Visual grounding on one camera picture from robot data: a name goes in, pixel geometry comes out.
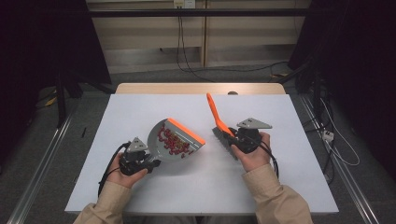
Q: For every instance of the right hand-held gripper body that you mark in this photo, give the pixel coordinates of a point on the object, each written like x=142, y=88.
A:
x=249, y=140

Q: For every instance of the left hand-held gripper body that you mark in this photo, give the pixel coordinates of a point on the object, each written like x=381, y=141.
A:
x=135, y=161

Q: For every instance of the grey dustpan with orange edge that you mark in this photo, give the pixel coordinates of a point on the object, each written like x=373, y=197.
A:
x=155, y=149

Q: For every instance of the red kidney beans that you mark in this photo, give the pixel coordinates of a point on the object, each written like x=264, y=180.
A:
x=169, y=145

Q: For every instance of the orange brush with grey bristles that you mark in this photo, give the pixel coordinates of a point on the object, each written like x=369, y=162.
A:
x=214, y=112

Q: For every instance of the green mung beans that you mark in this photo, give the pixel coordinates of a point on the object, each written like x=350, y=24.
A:
x=180, y=144

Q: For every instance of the person's right hand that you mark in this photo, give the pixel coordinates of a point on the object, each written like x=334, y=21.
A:
x=255, y=160

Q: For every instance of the person's left hand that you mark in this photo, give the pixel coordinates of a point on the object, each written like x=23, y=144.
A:
x=124, y=180

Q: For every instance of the white table mat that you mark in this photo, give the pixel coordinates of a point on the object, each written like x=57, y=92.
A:
x=202, y=186

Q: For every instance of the small black stick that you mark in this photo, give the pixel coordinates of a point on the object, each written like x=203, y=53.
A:
x=83, y=132

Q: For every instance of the white power adapter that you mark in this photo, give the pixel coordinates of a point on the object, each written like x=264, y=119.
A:
x=328, y=136

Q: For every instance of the black metal stand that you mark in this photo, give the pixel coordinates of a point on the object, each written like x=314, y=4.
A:
x=61, y=99

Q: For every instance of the black horizontal metal bar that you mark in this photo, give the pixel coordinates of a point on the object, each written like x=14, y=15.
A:
x=199, y=12

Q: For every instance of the black curtain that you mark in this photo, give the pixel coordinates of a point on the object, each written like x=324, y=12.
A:
x=40, y=40
x=358, y=62

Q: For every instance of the aluminium floor rail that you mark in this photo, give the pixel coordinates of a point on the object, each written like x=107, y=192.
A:
x=342, y=174
x=40, y=168

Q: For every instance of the white wall socket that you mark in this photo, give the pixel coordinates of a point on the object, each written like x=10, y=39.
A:
x=184, y=3

